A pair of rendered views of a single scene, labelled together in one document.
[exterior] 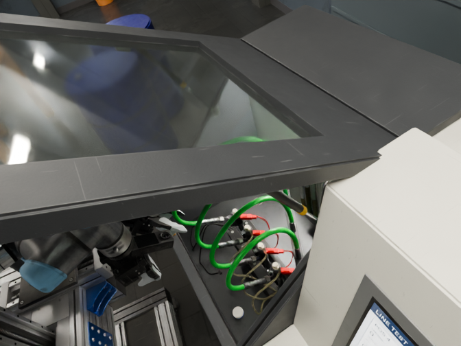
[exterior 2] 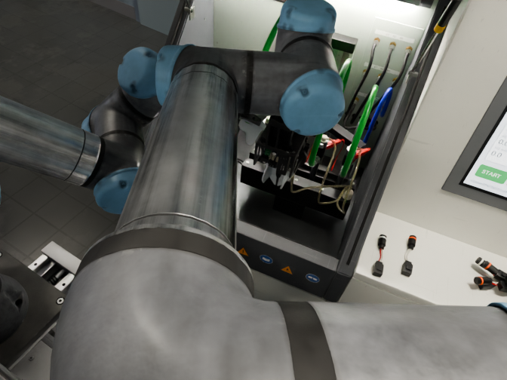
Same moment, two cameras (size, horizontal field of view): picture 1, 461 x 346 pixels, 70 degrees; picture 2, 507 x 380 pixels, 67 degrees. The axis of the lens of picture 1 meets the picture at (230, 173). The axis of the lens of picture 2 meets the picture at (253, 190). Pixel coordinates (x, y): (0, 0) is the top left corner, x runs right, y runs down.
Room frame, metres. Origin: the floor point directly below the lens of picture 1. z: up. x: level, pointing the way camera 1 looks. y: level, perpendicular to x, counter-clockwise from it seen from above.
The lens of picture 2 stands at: (0.24, 0.76, 1.81)
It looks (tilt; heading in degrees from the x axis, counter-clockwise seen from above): 49 degrees down; 301
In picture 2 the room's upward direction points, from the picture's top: 8 degrees clockwise
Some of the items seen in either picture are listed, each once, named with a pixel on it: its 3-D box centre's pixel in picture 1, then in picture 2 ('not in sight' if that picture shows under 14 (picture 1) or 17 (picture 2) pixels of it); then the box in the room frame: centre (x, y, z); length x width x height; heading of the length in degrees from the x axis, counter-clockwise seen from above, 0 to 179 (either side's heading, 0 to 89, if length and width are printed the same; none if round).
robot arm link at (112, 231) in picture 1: (93, 222); (302, 45); (0.47, 0.30, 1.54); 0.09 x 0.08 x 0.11; 128
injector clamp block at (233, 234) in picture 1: (265, 267); (295, 188); (0.55, 0.00, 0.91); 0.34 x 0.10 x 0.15; 15
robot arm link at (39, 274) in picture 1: (51, 256); (296, 86); (0.42, 0.39, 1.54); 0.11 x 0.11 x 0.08; 38
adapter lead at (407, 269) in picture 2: not in sight; (410, 254); (0.17, 0.06, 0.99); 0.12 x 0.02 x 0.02; 104
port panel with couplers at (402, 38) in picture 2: not in sight; (379, 76); (0.50, -0.28, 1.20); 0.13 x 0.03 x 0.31; 15
